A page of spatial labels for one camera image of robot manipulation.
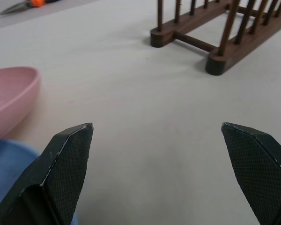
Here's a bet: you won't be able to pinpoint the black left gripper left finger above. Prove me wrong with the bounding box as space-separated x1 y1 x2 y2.
0 122 95 225

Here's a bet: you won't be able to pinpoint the orange-handled scissors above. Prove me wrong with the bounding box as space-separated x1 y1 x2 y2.
0 0 61 15

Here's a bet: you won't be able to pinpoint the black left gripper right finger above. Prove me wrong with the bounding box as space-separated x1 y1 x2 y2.
221 122 281 225

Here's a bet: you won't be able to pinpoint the brown wooden dish rack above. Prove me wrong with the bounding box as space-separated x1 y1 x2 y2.
150 0 281 76

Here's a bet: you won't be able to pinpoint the blue plastic bowl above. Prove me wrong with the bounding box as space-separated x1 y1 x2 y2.
0 138 42 209

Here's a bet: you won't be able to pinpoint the pink plastic plate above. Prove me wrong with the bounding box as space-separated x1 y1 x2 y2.
0 66 41 144

